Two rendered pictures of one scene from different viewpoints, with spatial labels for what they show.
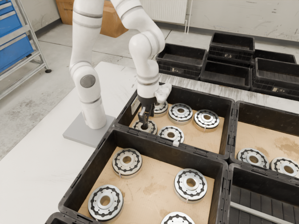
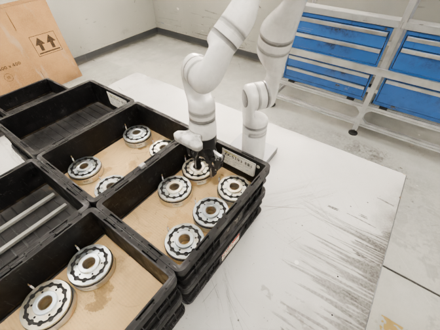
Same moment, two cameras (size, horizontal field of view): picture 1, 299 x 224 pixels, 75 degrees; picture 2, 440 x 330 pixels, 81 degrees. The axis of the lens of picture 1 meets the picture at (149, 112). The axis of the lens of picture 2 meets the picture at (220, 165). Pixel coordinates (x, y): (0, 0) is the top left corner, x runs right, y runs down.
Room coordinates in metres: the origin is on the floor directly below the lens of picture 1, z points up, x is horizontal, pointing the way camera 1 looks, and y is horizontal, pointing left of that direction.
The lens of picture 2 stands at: (0.73, -0.53, 1.46)
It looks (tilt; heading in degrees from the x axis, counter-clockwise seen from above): 45 degrees down; 105
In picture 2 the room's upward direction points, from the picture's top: straight up
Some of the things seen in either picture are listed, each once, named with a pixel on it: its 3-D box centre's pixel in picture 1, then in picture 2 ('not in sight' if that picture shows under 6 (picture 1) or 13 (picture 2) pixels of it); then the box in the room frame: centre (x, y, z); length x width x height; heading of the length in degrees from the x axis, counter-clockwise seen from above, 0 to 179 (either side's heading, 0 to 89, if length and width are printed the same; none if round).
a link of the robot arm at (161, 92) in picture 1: (153, 85); (198, 126); (0.52, -0.01, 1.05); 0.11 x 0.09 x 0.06; 68
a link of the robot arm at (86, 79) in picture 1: (86, 83); (256, 106); (0.64, 0.25, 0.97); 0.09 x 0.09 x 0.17; 31
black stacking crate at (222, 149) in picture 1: (176, 122); (190, 197); (0.52, -0.11, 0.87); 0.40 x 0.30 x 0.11; 69
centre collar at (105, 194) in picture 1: (105, 200); (136, 132); (0.22, 0.13, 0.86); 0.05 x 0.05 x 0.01
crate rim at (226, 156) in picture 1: (177, 113); (189, 186); (0.52, -0.11, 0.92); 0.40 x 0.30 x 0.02; 69
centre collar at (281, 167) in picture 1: (288, 170); (45, 302); (0.32, -0.46, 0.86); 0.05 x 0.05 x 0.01
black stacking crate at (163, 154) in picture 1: (149, 192); (124, 155); (0.24, 0.00, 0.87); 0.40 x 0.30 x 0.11; 69
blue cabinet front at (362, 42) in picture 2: not in sight; (329, 56); (1.02, 1.74, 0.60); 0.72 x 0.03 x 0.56; 160
